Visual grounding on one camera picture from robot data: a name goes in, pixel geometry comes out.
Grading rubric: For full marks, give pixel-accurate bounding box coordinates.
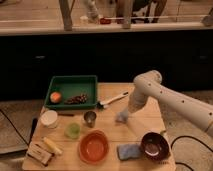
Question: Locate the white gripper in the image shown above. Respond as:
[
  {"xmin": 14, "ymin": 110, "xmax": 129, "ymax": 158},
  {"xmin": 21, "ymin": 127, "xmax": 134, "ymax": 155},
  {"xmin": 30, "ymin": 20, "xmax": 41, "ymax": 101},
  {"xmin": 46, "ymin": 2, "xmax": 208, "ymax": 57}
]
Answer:
[{"xmin": 127, "ymin": 95, "xmax": 147, "ymax": 113}]

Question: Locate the small grey-blue towel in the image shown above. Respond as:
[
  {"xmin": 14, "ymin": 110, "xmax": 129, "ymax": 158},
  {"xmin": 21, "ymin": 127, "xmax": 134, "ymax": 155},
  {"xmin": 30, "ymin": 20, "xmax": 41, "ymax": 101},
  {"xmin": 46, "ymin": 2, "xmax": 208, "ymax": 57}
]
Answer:
[{"xmin": 115, "ymin": 110, "xmax": 129, "ymax": 123}]

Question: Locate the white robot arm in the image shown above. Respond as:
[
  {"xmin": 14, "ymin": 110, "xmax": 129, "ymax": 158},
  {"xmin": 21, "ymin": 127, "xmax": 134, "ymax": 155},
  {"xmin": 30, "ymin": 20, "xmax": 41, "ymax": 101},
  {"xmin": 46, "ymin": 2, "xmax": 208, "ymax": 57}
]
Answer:
[{"xmin": 127, "ymin": 70, "xmax": 213, "ymax": 138}]

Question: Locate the metal cup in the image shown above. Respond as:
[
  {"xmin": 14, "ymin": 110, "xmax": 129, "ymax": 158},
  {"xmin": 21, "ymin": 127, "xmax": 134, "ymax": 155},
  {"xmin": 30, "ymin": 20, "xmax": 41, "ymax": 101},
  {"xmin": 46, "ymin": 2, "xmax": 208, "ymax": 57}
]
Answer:
[{"xmin": 84, "ymin": 111, "xmax": 97, "ymax": 128}]

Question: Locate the dark purple bowl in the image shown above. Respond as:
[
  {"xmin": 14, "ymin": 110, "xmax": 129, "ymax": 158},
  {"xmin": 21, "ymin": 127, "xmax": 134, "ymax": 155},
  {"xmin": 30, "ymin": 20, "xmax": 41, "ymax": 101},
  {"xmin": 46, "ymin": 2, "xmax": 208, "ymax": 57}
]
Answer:
[{"xmin": 140, "ymin": 132, "xmax": 169, "ymax": 161}]

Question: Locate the blue sponge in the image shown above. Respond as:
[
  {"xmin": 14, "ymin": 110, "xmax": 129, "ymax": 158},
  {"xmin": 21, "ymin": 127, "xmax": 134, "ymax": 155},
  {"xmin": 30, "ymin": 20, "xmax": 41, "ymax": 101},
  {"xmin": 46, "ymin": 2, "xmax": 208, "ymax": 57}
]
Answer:
[{"xmin": 117, "ymin": 144, "xmax": 141, "ymax": 161}]

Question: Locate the dark grape bunch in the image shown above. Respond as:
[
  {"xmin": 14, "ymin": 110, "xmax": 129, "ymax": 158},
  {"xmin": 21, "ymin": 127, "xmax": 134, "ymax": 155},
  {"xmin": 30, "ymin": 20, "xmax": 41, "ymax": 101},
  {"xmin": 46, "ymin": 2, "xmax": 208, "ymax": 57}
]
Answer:
[{"xmin": 65, "ymin": 94, "xmax": 87, "ymax": 104}]

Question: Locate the wooden light table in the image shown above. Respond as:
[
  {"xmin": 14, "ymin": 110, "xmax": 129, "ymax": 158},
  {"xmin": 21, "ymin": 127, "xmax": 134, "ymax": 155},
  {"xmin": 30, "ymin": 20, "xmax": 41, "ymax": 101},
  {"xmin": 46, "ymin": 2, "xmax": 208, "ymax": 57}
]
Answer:
[{"xmin": 21, "ymin": 82, "xmax": 177, "ymax": 171}]

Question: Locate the orange bowl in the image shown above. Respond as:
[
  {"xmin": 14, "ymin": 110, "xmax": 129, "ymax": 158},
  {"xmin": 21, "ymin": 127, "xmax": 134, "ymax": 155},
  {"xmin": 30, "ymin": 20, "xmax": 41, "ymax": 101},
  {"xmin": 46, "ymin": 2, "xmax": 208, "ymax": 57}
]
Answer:
[{"xmin": 78, "ymin": 130, "xmax": 109, "ymax": 165}]

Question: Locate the green plastic tray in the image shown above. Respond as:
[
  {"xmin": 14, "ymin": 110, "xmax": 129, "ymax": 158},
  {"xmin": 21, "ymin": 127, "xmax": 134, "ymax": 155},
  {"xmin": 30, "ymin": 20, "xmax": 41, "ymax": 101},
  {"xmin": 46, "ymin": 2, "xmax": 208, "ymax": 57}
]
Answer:
[{"xmin": 44, "ymin": 75, "xmax": 98, "ymax": 110}]

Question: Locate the green plastic cup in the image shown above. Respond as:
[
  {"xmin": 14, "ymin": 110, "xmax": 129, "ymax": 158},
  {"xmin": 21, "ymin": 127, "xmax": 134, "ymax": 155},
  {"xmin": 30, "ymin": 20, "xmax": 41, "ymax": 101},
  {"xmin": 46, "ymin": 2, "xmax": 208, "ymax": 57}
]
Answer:
[{"xmin": 64, "ymin": 123, "xmax": 80, "ymax": 139}]

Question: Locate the orange peach fruit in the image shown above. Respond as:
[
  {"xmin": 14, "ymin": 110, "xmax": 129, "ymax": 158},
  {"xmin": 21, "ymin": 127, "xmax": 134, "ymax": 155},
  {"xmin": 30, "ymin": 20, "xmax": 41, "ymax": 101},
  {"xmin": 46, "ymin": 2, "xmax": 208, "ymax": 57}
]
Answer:
[{"xmin": 50, "ymin": 92, "xmax": 62, "ymax": 103}]

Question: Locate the white cup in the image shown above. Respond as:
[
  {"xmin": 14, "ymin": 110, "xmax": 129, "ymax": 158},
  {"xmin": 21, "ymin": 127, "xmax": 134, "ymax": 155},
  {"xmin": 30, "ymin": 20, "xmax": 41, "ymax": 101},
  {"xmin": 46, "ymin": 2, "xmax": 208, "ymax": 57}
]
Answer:
[{"xmin": 40, "ymin": 110, "xmax": 58, "ymax": 128}]

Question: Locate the yellow banana piece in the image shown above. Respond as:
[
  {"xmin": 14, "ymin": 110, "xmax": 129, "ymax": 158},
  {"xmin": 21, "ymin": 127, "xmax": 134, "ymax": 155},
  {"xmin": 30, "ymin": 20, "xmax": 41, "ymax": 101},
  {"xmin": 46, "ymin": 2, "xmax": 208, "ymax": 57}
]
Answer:
[{"xmin": 43, "ymin": 137, "xmax": 62, "ymax": 155}]

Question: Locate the wooden block box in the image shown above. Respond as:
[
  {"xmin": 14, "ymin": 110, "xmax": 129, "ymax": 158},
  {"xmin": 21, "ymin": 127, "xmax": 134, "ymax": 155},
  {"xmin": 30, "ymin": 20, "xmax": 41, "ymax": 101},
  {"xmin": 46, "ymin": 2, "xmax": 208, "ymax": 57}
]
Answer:
[{"xmin": 27, "ymin": 143, "xmax": 54, "ymax": 166}]

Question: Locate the white handled dish brush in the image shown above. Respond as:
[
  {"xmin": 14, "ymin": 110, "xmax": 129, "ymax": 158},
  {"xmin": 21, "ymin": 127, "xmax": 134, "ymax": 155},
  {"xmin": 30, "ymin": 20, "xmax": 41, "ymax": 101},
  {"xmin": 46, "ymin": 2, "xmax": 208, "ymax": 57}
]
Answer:
[{"xmin": 97, "ymin": 92, "xmax": 128, "ymax": 109}]

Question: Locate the black cable right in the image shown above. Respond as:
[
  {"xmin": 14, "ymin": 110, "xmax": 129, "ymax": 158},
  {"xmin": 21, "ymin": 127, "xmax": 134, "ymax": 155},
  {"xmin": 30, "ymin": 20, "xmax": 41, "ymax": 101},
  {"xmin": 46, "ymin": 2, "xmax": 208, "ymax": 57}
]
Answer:
[{"xmin": 170, "ymin": 134, "xmax": 213, "ymax": 171}]

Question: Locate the black cable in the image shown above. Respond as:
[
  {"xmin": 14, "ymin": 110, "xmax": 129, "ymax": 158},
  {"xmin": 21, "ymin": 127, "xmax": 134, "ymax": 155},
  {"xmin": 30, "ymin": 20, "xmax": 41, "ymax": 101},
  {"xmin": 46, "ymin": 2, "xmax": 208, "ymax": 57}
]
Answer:
[
  {"xmin": 0, "ymin": 108, "xmax": 30, "ymax": 147},
  {"xmin": 170, "ymin": 134, "xmax": 213, "ymax": 171}
]

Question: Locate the black cable left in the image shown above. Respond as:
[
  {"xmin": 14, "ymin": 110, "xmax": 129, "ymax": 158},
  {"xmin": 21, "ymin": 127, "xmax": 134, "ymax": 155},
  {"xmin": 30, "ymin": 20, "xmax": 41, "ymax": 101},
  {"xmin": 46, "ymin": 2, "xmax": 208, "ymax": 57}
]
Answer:
[{"xmin": 0, "ymin": 108, "xmax": 30, "ymax": 147}]

